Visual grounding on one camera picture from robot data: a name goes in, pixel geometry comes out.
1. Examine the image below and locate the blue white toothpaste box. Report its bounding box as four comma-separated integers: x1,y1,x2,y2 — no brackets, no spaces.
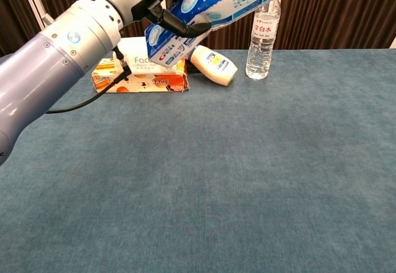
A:
144,0,299,69

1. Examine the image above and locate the orange snack box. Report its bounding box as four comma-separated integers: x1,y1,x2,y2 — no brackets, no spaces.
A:
91,58,190,94

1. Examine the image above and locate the white Face tissue pack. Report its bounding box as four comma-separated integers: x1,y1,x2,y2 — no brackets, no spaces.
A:
117,37,186,76

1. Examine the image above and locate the cream lotion bottle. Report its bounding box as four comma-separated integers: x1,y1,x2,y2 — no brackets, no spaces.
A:
184,44,238,87

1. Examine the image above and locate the clear plastic water bottle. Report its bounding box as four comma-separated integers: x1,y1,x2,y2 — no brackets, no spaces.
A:
245,0,282,80

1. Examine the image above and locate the blue felt table cover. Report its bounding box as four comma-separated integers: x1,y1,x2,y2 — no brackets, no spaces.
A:
0,49,396,273

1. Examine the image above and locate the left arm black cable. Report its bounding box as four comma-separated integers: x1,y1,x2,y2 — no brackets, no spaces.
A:
45,46,132,115

